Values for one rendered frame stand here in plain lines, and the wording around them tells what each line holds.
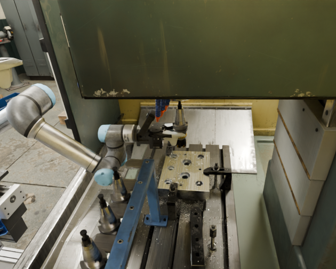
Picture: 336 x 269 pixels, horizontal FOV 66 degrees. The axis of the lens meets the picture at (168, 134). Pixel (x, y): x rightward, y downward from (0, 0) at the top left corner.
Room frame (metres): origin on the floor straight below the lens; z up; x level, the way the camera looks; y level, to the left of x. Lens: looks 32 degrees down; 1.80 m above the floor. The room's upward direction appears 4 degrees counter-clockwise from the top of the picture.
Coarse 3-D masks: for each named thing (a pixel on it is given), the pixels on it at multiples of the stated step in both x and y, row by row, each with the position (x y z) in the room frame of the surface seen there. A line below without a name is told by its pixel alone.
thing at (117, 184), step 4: (120, 176) 0.60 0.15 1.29; (116, 180) 0.58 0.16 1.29; (120, 180) 0.58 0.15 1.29; (116, 184) 0.58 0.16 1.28; (120, 184) 0.58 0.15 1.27; (116, 188) 0.58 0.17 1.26; (120, 188) 0.58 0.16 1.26; (124, 188) 0.59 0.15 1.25; (116, 192) 0.57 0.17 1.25; (120, 192) 0.57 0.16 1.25; (124, 192) 0.58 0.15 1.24; (116, 196) 0.57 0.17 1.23; (120, 196) 0.57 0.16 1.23; (124, 196) 0.58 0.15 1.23
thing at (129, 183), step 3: (123, 180) 0.66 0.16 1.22; (126, 180) 0.66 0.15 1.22; (129, 180) 0.66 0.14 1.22; (132, 180) 0.66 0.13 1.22; (135, 180) 0.66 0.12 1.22; (126, 183) 0.65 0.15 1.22; (129, 183) 0.65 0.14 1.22; (132, 183) 0.65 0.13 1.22; (126, 186) 0.63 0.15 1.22; (129, 186) 0.63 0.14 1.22; (132, 186) 0.63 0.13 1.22; (132, 189) 0.62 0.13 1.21
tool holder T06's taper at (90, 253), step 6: (84, 246) 0.37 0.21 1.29; (90, 246) 0.37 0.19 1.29; (96, 246) 0.38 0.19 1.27; (84, 252) 0.36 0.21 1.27; (90, 252) 0.36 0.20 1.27; (96, 252) 0.37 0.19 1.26; (84, 258) 0.36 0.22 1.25; (90, 258) 0.36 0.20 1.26; (96, 258) 0.36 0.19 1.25; (84, 264) 0.36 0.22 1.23; (90, 264) 0.36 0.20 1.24; (96, 264) 0.36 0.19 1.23
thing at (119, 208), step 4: (112, 204) 0.56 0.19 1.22; (116, 204) 0.56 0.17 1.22; (120, 204) 0.55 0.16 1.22; (124, 204) 0.55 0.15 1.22; (112, 208) 0.54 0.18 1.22; (116, 208) 0.54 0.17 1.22; (120, 208) 0.54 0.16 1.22; (124, 208) 0.54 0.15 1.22; (116, 212) 0.52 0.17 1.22; (120, 212) 0.52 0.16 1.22; (124, 212) 0.52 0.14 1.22; (120, 216) 0.51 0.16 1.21
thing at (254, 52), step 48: (96, 0) 0.59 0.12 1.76; (144, 0) 0.57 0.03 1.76; (192, 0) 0.55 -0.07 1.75; (240, 0) 0.54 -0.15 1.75; (288, 0) 0.52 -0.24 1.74; (96, 48) 0.59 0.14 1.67; (144, 48) 0.57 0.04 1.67; (192, 48) 0.55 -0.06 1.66; (240, 48) 0.54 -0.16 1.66; (288, 48) 0.52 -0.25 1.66; (96, 96) 0.60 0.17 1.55; (144, 96) 0.58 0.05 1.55; (192, 96) 0.56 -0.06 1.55; (240, 96) 0.54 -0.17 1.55; (288, 96) 0.52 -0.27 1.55
